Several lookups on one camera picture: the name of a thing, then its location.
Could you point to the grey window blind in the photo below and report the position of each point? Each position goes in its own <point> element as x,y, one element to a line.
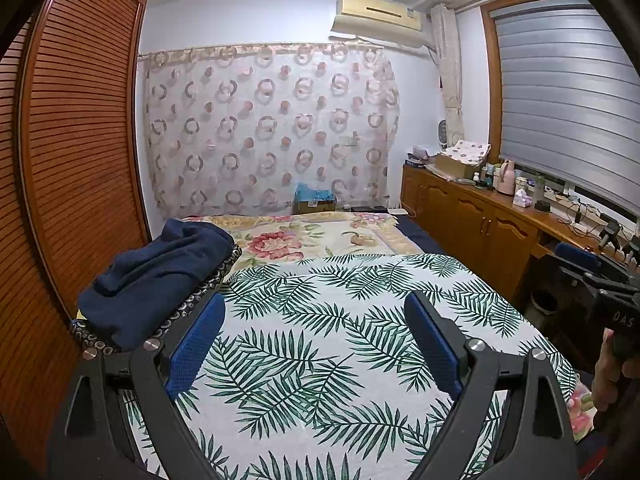
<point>565,100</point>

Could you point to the small black box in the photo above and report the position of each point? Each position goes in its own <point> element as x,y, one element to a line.
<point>542,206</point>

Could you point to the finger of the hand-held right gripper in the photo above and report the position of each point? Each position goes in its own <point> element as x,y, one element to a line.
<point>585,282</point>
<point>575,255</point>

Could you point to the floral cloth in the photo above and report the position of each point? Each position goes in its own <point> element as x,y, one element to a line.
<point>467,151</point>

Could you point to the long wooden cabinet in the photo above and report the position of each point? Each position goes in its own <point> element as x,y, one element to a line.
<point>475,215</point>

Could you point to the beige wall air conditioner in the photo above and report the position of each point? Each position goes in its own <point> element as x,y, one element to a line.
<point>380,17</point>

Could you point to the white power strip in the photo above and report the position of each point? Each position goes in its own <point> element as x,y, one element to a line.
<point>585,222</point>

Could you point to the person's right hand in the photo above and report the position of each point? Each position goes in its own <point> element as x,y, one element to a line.
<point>610,385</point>

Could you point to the small black tripod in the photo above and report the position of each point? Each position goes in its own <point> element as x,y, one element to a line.
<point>610,232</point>

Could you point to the small white fan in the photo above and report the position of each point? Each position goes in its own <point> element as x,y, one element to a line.
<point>445,132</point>

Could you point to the wooden window frame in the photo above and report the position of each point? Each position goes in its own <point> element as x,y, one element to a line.
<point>492,85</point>

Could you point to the open cardboard box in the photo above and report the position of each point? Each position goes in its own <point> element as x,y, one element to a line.
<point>452,167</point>

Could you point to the navy bed sheet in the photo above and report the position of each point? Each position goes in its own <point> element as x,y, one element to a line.
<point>420,237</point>

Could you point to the purple box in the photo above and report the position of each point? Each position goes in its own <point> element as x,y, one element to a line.
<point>420,152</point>

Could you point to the dark trash bin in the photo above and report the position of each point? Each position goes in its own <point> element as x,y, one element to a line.
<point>544,302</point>

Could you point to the palm leaf bed sheet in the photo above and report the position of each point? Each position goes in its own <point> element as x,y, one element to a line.
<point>325,335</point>

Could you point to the pink thermos jug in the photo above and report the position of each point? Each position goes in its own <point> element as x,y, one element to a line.
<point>505,177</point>

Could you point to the blue covered box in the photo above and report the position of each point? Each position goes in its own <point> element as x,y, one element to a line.
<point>314,192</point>

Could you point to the wooden louvered wardrobe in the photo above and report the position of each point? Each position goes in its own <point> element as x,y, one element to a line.
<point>75,135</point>

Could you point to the navy printed t-shirt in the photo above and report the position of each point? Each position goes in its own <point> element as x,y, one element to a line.
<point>150,280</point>

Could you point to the black flat device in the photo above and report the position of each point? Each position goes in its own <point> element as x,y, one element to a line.
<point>369,208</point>

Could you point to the green bottle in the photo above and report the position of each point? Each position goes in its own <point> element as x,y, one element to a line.
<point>540,187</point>

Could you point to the tied beige side curtain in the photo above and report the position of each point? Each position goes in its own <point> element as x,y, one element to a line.
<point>450,70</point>

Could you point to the pink tissue box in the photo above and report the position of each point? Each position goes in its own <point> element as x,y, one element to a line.
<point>522,199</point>

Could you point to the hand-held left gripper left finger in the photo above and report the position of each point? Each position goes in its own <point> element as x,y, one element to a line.
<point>197,345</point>

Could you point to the floral blanket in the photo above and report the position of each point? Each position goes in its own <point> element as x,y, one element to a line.
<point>280,237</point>

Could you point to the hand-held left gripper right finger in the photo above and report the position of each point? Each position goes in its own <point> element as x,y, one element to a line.
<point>435,345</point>

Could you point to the white flat device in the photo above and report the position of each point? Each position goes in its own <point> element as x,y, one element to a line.
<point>397,210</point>

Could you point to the circle patterned sheer curtain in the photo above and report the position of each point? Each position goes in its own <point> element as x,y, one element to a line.
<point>270,130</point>

